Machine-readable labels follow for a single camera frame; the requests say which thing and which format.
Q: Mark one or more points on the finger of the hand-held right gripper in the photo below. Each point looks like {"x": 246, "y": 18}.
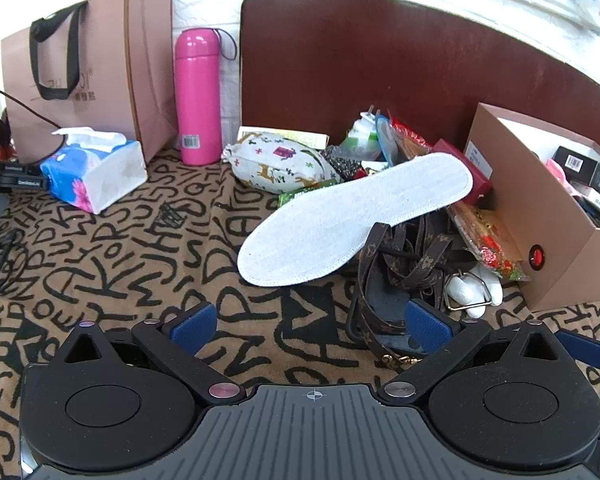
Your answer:
{"x": 585, "y": 349}

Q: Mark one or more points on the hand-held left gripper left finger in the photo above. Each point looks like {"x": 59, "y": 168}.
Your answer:
{"x": 195, "y": 326}

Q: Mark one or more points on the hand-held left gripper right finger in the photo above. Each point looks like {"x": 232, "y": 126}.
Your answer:
{"x": 427, "y": 325}

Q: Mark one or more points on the white shoe insole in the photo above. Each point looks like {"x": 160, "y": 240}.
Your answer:
{"x": 355, "y": 215}

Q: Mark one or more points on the brown cardboard box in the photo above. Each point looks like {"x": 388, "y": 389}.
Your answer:
{"x": 530, "y": 200}

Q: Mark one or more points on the white plush toy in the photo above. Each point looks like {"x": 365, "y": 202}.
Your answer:
{"x": 462, "y": 290}

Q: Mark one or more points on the brown letter printed blanket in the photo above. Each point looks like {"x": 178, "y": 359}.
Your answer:
{"x": 130, "y": 260}

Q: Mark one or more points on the clear snack packet red flowers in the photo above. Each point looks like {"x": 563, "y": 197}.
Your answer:
{"x": 490, "y": 245}

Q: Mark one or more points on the dark red box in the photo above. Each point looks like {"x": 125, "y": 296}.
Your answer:
{"x": 480, "y": 182}

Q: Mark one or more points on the green printed packet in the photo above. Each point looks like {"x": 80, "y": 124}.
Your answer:
{"x": 295, "y": 197}

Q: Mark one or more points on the pink plastic item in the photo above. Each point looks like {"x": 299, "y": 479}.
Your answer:
{"x": 560, "y": 175}

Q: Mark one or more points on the blue white tissue pack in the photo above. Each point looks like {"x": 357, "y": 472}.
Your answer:
{"x": 105, "y": 170}

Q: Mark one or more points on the black dotted packet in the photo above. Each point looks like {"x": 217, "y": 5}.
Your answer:
{"x": 345, "y": 162}

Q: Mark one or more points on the white printed cloth pouch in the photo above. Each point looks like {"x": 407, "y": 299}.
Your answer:
{"x": 275, "y": 160}

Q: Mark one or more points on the black box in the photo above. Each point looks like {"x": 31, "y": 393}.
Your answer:
{"x": 585, "y": 162}

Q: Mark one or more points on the blue rimmed clear lid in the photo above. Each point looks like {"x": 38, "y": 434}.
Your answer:
{"x": 386, "y": 137}

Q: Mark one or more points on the white green bottle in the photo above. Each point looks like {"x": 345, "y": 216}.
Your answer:
{"x": 364, "y": 132}

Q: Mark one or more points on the pale yellow flat box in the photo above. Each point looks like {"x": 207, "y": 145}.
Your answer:
{"x": 305, "y": 138}

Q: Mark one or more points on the pink thermos bottle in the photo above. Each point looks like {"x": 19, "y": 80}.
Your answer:
{"x": 197, "y": 100}

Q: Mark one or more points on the black device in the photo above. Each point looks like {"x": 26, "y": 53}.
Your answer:
{"x": 15, "y": 177}

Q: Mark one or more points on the brown wooden headboard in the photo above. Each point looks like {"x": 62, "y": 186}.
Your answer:
{"x": 380, "y": 60}

